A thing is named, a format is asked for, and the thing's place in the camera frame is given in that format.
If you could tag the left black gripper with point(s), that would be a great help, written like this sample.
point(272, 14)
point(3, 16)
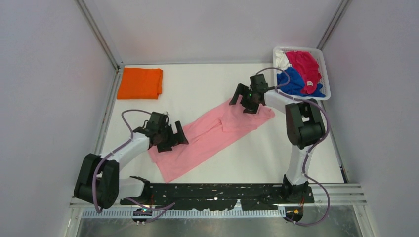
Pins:
point(177, 139)

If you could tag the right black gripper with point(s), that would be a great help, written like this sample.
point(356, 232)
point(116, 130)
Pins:
point(244, 90)

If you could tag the pink t shirt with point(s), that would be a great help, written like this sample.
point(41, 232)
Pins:
point(212, 132)

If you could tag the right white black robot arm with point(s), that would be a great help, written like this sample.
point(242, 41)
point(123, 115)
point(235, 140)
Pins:
point(304, 126)

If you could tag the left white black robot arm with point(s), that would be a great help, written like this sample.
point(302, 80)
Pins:
point(99, 181)

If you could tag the white t shirt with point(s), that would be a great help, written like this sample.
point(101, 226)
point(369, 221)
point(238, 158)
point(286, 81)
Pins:
point(281, 61)

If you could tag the blue t shirt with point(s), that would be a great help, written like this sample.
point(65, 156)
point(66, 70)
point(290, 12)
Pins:
point(296, 85)

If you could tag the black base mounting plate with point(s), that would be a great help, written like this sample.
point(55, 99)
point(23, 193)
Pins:
point(219, 197)

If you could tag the magenta t shirt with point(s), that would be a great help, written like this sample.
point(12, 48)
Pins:
point(307, 67)

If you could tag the folded orange t shirt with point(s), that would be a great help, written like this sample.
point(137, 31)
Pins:
point(139, 83)

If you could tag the white plastic basket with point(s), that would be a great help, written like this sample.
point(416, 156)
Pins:
point(319, 57)

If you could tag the white slotted cable duct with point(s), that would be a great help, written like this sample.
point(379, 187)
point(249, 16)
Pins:
point(182, 214)

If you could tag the aluminium frame rail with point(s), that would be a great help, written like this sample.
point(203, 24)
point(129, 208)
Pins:
point(95, 20)

